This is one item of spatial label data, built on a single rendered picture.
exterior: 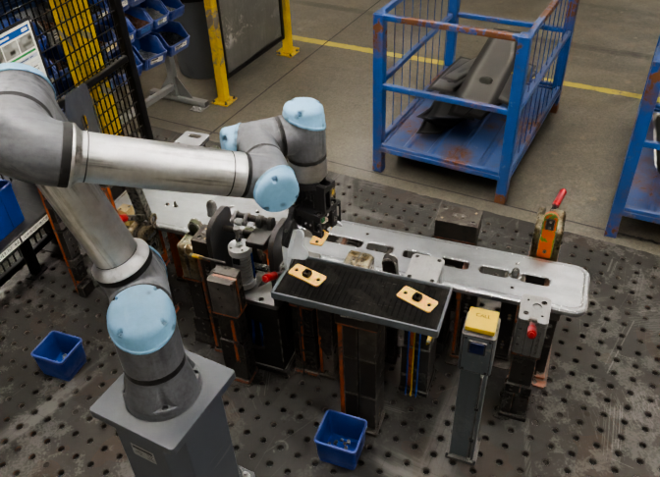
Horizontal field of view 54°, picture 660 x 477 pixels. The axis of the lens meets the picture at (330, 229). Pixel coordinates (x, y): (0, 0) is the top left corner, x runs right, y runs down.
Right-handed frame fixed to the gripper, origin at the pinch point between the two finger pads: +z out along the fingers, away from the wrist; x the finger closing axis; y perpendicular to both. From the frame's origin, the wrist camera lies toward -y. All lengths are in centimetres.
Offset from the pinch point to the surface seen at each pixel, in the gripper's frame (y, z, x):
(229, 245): -27.2, 13.1, 2.7
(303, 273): -0.3, 6.3, -0.9
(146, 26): -242, 50, 158
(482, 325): 38.6, 7.5, 7.5
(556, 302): 45, 23, 39
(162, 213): -64, 24, 12
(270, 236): -14.2, 5.4, 4.3
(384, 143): -99, 104, 195
